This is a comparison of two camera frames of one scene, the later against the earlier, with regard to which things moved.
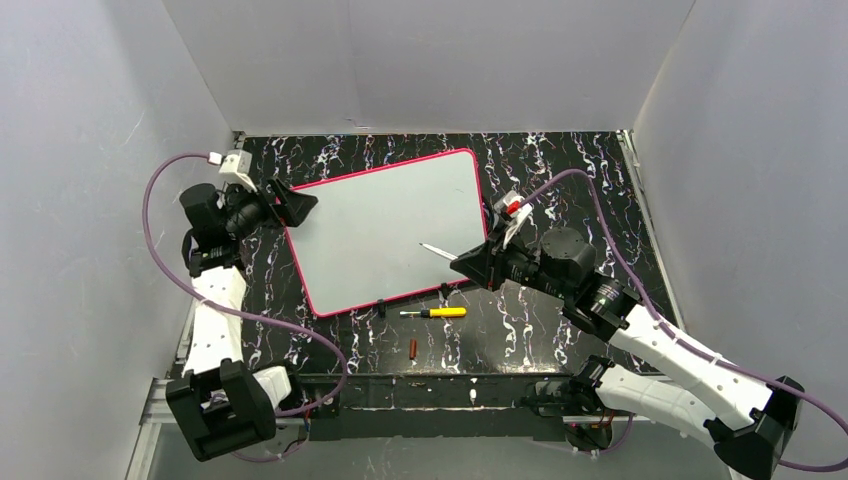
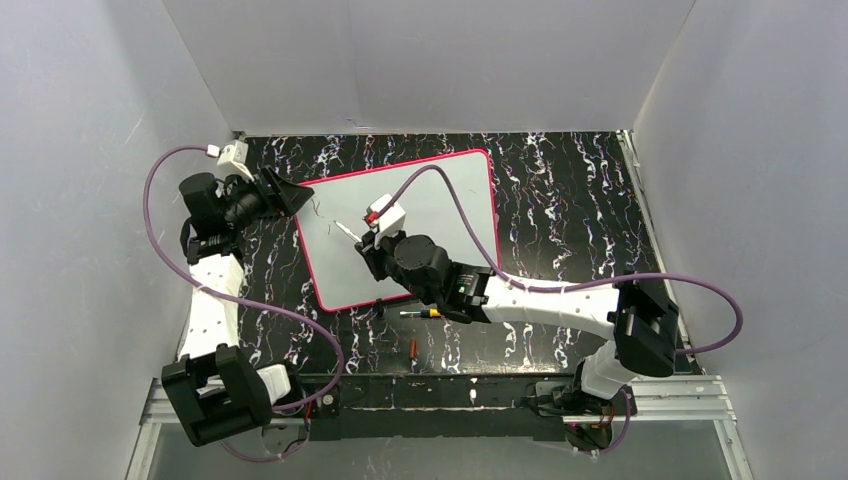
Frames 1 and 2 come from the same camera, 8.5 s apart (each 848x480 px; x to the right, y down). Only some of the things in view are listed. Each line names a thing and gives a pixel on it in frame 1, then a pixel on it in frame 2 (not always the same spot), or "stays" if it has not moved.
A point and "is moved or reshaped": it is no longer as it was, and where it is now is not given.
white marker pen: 438,252 is moved or reshaped
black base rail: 449,407 stays
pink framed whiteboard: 360,242 stays
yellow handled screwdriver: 439,312 stays
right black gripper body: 494,261 → 370,253
